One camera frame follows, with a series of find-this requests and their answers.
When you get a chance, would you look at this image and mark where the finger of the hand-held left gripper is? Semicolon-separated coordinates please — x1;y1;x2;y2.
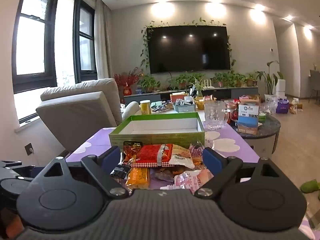
0;160;35;180

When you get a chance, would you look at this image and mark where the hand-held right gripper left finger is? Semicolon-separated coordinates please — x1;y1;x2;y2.
32;145;129;200

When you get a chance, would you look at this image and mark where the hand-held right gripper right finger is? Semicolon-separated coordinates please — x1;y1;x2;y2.
194;147;292;199

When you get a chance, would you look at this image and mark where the green cardboard box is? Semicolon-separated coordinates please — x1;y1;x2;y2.
109;112;206;153

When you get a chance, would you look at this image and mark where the purple patterned tablecloth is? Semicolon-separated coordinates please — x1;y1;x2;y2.
65;121;317;240

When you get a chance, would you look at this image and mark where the black red snack packet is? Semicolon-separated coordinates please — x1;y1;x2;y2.
123;141;143;160

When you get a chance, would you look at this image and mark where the pink white snack packet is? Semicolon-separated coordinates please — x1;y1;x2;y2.
174;169;214;193

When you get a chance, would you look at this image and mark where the brown white snack packet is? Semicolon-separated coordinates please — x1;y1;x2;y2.
170;144;195;169

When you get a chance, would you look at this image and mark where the clear glass pitcher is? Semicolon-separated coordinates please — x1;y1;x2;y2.
204;100;229;130

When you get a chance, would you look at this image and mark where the blue white carton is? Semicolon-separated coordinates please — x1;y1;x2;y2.
237;102;260;135

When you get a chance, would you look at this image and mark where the wicker basket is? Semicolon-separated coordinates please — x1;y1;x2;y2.
194;97;217;110

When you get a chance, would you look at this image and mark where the grey storage basket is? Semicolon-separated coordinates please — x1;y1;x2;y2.
173;100;197;113

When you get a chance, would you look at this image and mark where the beige armchair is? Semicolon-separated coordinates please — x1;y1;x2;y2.
36;78;123;152

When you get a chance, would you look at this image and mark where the yellow can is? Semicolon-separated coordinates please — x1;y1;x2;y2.
139;100;152;115

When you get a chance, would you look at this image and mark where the dark marble round table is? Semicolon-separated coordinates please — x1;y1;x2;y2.
231;114;282;159

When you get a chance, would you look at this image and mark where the white round coffee table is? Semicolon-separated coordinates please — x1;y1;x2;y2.
136;104;209;117

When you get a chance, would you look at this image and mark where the orange box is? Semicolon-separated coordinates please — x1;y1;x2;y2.
170;92;188;103

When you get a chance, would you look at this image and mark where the grey television cabinet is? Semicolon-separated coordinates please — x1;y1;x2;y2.
124;86;259;104

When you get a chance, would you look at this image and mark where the spider plant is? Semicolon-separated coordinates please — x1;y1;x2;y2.
190;77;208;98

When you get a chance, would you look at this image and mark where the clear plastic bag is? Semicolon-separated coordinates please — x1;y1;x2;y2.
260;100;278;115

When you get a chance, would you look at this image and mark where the red flower decoration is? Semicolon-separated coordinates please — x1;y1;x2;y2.
114;67;143;96

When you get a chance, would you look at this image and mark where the row of potted plants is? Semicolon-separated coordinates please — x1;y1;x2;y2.
137;71;259;93

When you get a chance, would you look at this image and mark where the purple gift bag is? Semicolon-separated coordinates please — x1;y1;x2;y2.
276;99;290;114

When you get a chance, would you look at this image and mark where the black framed window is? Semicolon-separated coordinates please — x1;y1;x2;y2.
11;0;98;124

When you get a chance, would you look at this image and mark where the tall leafy floor plant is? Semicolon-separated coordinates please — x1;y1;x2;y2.
256;60;284;103

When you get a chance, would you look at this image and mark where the white air purifier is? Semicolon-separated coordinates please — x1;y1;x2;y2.
275;79;287;98

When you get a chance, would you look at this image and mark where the green slipper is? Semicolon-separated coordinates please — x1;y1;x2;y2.
300;179;320;194

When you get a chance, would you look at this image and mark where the cream curtain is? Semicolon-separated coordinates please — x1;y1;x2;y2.
94;0;113;80

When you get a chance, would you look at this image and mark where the trailing green vine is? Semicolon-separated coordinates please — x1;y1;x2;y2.
140;17;237;69

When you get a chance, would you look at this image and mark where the black wall television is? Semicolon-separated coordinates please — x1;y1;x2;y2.
147;25;231;74

